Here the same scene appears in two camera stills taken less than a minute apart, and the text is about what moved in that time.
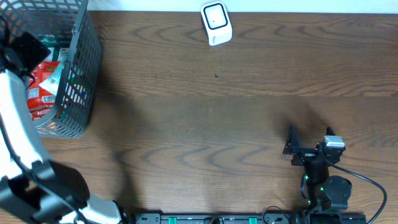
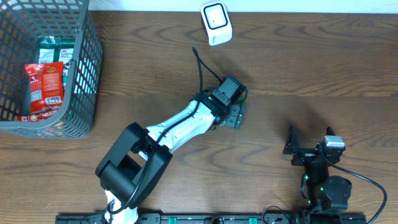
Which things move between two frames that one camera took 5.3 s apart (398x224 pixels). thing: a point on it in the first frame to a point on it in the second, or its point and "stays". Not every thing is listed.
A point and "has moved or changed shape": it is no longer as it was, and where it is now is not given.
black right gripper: x=293 y=147 stays
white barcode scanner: x=216 y=23 stays
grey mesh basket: x=82 y=74 stays
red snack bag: x=40 y=100 has moved or changed shape
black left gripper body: x=27 y=50 to x=226 y=116
